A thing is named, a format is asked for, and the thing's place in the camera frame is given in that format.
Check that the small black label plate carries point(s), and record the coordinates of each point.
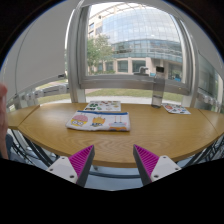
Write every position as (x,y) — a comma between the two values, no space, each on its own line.
(61,75)

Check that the white cartoon-print towel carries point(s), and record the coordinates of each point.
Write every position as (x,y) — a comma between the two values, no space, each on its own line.
(100,121)

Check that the clear black-lidded water bottle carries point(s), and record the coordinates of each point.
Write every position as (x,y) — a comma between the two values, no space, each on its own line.
(158,93)

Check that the white socket trunking rail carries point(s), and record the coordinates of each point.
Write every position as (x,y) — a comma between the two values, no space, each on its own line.
(55,90)
(208,99)

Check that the glass office building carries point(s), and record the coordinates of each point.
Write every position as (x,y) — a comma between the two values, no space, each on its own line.
(140,26)

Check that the small colourful sticker sheet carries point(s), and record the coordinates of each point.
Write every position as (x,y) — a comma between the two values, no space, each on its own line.
(176,109)

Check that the black metal table frame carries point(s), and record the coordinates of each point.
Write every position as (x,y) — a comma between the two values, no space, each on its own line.
(33,150)

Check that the person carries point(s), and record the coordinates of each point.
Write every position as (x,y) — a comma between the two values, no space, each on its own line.
(2,116)

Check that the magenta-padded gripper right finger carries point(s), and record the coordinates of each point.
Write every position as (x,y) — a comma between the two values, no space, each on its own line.
(163,166)

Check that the grey window frame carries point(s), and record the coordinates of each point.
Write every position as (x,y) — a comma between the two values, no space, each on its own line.
(133,81)

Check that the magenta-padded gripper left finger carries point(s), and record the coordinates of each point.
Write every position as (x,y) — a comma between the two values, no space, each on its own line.
(63,168)

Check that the green tree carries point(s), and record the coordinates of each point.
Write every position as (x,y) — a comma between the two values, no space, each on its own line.
(98,51)

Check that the sticker sheet with green mittens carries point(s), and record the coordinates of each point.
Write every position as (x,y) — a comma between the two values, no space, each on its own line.
(103,106)

